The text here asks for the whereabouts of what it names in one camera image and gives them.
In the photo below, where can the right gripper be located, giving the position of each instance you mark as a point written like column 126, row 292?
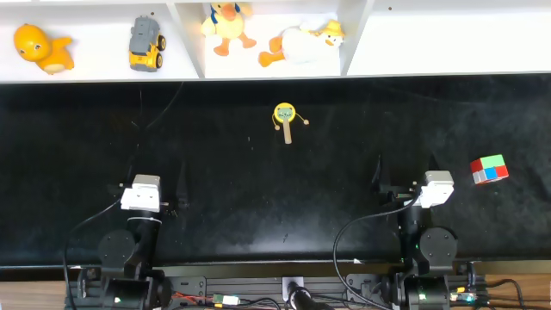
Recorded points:
column 398, row 194

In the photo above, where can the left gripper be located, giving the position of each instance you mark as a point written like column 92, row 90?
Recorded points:
column 169, row 207

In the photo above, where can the many-coloured puzzle cube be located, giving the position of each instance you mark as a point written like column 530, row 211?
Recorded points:
column 489, row 169

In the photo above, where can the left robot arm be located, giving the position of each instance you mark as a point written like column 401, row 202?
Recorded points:
column 129, row 254

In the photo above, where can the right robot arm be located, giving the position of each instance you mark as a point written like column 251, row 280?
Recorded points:
column 430, row 254

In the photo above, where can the white shelf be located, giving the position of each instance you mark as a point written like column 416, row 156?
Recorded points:
column 430, row 47

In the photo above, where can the yellow rattle drum toy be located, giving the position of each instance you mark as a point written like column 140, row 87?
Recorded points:
column 285, row 115

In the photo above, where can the grey and yellow toy truck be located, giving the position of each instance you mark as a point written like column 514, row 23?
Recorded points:
column 145, row 45

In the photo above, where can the white plush duck yellow hat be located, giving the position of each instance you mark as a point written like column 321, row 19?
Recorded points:
column 303, row 45

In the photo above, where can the yellow rubber duck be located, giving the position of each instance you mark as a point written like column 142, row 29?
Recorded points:
column 39, row 46

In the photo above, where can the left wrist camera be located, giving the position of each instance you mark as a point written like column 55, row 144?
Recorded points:
column 141, row 194

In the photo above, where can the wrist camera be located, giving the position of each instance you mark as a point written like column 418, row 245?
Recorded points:
column 436, row 187
column 141, row 194

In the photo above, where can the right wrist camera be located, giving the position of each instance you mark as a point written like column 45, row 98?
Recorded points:
column 436, row 187

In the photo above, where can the mounting rail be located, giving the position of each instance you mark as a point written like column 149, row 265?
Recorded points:
column 267, row 288

